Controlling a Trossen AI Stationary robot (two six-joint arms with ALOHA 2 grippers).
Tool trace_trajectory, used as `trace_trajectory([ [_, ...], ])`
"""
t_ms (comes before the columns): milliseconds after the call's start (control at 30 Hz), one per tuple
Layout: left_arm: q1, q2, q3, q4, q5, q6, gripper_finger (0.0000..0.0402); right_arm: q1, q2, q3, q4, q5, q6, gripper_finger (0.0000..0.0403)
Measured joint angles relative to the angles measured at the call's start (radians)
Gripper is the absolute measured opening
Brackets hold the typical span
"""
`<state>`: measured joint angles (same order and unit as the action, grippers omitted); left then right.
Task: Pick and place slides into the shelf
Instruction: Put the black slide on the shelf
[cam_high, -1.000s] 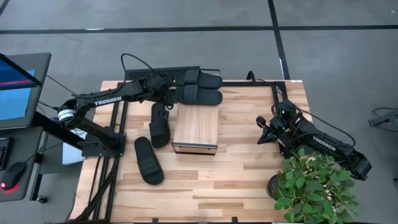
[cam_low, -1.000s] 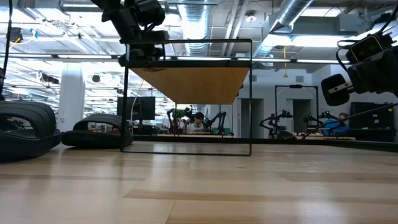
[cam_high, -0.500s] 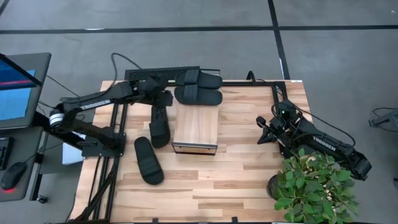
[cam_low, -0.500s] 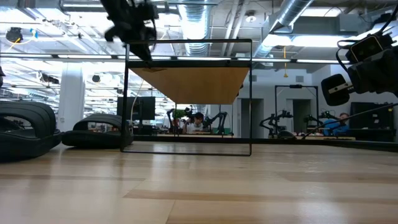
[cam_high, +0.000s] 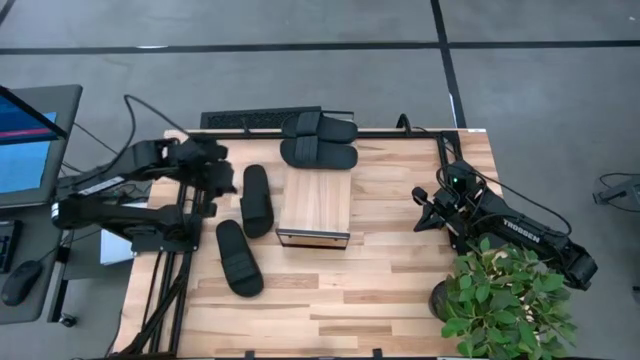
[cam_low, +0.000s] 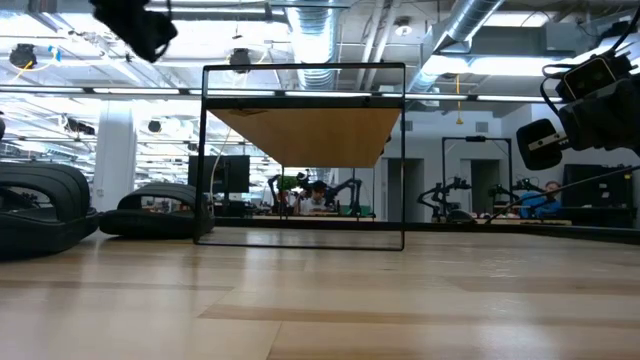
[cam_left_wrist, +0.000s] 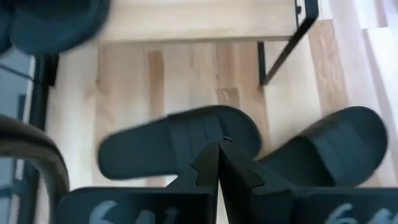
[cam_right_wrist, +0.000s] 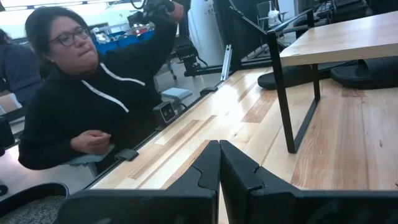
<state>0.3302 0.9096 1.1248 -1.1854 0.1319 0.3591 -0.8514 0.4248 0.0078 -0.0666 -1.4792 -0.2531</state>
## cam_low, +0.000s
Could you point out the wooden shelf with black frame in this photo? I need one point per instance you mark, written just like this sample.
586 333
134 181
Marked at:
305 135

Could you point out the long ceiling light strip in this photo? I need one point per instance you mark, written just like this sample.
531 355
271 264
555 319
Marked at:
140 91

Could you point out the black equipment case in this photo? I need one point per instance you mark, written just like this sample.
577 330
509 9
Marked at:
590 200

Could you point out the black ceiling speaker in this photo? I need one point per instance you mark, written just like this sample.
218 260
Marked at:
240 57

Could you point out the silver ceiling duct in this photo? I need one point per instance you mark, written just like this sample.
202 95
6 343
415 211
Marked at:
465 20
315 30

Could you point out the person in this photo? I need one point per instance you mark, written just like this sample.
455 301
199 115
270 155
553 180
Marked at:
314 202
542 205

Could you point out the white building column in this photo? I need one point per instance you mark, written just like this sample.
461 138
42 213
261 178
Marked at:
114 160

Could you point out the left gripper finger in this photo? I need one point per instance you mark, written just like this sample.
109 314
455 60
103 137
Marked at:
157 42

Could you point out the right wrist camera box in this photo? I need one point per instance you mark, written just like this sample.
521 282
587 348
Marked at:
590 77

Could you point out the black rubber slide sandal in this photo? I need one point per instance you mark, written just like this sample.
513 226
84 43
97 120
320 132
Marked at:
150 225
45 235

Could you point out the black background monitor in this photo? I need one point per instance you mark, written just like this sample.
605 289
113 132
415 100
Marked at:
230 172

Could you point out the black background robot arm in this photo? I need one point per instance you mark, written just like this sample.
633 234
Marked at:
500 191
350 187
274 185
440 195

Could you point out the black metal table frame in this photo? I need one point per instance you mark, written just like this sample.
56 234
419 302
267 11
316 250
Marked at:
450 226

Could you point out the black background stand frame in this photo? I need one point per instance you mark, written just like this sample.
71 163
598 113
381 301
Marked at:
475 138

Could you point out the small background green plant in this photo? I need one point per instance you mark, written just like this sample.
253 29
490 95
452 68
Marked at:
287 182

